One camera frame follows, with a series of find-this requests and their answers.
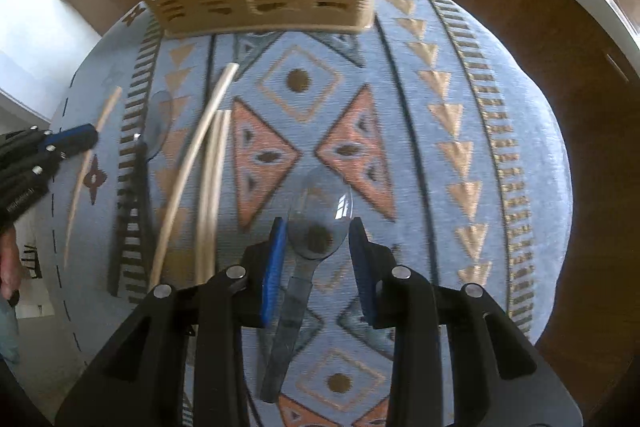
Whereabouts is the blue patterned tablecloth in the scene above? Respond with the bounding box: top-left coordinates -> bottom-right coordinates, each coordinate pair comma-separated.
50,0 -> 571,427

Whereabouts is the clear plastic spoon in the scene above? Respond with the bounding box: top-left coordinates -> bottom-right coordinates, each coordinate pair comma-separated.
131,91 -> 175,290
260,167 -> 354,405

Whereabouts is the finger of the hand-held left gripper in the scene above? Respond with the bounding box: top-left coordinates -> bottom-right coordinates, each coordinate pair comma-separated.
0,143 -> 94,194
0,123 -> 99,158

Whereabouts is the silver cabinet handle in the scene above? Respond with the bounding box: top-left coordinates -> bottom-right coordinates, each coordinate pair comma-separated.
604,53 -> 632,84

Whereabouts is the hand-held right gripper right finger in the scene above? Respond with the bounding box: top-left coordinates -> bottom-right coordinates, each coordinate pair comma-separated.
348,217 -> 583,427

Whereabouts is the beige chopstick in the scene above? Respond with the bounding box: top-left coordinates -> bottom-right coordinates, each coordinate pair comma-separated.
148,63 -> 240,293
194,109 -> 224,285
207,109 -> 233,280

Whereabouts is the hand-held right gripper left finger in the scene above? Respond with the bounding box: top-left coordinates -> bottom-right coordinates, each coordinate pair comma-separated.
55,217 -> 288,427

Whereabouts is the brown wooden chopstick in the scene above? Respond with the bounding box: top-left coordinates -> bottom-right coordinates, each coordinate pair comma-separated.
62,86 -> 123,268

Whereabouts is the person's left hand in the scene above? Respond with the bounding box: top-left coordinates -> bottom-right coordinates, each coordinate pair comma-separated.
0,227 -> 22,305

